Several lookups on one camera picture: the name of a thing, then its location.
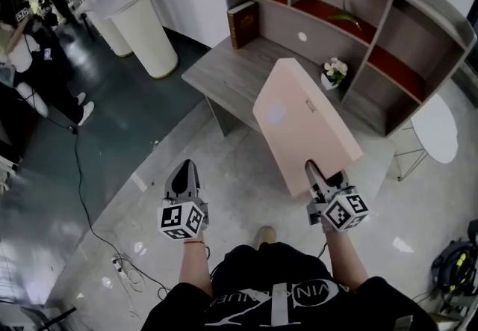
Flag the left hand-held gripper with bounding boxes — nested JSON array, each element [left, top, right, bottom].
[[157, 159, 209, 242]]

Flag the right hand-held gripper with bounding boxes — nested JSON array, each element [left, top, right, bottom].
[[305, 159, 370, 234]]

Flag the large pink box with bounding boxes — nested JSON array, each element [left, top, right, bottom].
[[252, 58, 364, 200]]

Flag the wooden shelf unit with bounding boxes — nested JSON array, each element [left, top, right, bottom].
[[215, 0, 478, 138]]

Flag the person's left forearm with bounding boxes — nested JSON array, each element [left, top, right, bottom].
[[179, 241, 210, 291]]

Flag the person's right forearm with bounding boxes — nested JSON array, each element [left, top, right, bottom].
[[326, 230, 369, 291]]

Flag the grey wooden desk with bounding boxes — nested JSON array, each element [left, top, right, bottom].
[[181, 36, 397, 211]]

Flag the person's tan shoe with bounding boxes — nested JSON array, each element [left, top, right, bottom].
[[253, 225, 277, 250]]

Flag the white power strip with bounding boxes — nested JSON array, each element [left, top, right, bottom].
[[111, 255, 126, 278]]

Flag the white potted flowers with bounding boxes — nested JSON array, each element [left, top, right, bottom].
[[320, 57, 349, 90]]

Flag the white round side table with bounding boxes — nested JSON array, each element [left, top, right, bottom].
[[395, 93, 459, 182]]

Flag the person's black printed t-shirt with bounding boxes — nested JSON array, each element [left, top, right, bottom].
[[140, 242, 438, 331]]

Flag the black yellow vacuum cleaner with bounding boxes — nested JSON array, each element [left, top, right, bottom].
[[431, 239, 478, 295]]

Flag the green artificial leaf sprig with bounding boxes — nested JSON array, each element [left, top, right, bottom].
[[328, 0, 362, 31]]

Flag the brown hardcover book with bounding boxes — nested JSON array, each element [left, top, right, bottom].
[[226, 0, 259, 50]]

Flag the white chair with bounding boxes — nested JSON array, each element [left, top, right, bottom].
[[14, 81, 49, 117]]

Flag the black floor cable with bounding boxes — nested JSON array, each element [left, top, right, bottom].
[[69, 124, 173, 299]]

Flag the white ribbed pedestal table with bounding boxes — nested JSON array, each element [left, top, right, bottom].
[[76, 0, 179, 79]]

